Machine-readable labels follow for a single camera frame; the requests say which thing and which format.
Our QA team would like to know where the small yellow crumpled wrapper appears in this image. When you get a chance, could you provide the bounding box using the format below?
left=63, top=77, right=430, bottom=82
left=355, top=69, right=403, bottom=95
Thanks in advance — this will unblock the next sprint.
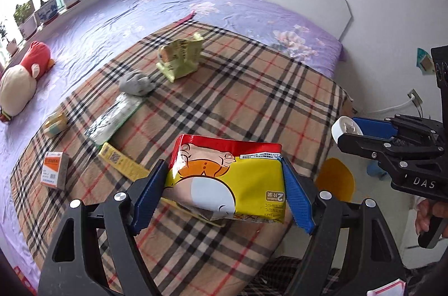
left=43, top=112, right=67, bottom=137

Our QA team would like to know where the purple floral bedsheet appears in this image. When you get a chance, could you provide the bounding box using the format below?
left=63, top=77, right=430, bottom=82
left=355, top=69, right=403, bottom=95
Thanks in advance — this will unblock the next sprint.
left=1, top=0, right=345, bottom=286

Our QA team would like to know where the white red paper corner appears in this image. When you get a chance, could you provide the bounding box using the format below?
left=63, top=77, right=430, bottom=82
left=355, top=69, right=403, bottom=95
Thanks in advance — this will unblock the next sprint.
left=366, top=279, right=406, bottom=296

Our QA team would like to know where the wall power socket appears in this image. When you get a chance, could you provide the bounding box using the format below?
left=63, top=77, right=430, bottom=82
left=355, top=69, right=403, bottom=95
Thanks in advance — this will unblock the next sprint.
left=408, top=89, right=423, bottom=107

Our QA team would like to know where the green white foil pouch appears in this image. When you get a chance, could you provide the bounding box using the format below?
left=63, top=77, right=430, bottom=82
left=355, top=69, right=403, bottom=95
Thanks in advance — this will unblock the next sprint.
left=85, top=92, right=144, bottom=146

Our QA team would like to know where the person's right hand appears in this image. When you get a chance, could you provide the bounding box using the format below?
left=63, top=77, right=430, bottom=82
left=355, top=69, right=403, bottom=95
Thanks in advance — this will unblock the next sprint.
left=415, top=200, right=448, bottom=235

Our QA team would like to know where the teal wall sticker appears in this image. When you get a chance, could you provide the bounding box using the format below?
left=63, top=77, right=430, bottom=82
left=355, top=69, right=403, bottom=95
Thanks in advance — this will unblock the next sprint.
left=416, top=48, right=435, bottom=75

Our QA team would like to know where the yellow round stool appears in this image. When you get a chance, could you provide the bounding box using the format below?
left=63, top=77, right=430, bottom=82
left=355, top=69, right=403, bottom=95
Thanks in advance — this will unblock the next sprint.
left=314, top=158, right=355, bottom=202

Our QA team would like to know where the yellow red snack packet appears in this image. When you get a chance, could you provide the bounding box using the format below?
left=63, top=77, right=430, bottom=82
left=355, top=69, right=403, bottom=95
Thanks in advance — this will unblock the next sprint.
left=162, top=134, right=286, bottom=223

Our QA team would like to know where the small white pot plant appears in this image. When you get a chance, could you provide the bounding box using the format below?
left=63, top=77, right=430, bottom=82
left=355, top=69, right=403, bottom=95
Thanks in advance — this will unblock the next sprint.
left=0, top=22, right=18, bottom=57

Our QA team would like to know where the blue plastic stool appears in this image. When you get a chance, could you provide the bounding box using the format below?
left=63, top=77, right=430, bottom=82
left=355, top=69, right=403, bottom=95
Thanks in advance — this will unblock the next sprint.
left=367, top=161, right=389, bottom=179

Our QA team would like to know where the red cream plush toy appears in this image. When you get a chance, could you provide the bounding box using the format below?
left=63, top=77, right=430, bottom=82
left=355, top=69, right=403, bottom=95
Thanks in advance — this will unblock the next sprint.
left=1, top=42, right=55, bottom=123

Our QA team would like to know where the blue white ceramic planter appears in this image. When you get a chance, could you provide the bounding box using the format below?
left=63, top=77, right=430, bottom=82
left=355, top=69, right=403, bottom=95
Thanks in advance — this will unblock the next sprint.
left=36, top=0, right=59, bottom=26

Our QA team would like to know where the plaid beige blanket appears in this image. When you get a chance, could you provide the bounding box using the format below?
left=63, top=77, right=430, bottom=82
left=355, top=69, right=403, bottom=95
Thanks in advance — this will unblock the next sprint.
left=11, top=20, right=347, bottom=295

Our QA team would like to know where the pale yellow snack wrapper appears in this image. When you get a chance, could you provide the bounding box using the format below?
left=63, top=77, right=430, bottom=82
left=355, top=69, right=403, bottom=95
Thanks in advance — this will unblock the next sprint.
left=157, top=32, right=204, bottom=83

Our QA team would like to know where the white pot green plant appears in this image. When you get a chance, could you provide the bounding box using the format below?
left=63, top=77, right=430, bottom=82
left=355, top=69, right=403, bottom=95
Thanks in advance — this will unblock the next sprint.
left=14, top=0, right=37, bottom=40

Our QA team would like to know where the orange white medicine box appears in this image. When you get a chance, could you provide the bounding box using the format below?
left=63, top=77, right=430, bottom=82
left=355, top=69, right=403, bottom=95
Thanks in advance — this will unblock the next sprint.
left=40, top=152, right=69, bottom=191

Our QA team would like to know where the red white box corner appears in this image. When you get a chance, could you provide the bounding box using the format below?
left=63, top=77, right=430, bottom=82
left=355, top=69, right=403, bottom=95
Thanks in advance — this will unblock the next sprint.
left=13, top=266, right=37, bottom=296

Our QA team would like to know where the grey crumpled sock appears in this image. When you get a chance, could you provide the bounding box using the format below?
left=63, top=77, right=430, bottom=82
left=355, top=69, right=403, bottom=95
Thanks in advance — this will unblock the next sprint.
left=118, top=71, right=157, bottom=96

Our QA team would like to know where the white plastic cup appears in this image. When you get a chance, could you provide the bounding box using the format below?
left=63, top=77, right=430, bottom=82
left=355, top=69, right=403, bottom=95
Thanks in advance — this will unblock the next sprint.
left=331, top=116, right=364, bottom=144

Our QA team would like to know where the yellow flat carton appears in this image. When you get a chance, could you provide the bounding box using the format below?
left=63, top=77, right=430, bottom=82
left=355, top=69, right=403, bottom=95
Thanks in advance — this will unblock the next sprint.
left=99, top=143, right=226, bottom=228

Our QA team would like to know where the pink strip on bed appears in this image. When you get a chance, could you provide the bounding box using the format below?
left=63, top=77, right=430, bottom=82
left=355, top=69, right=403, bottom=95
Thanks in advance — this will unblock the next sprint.
left=175, top=11, right=196, bottom=27

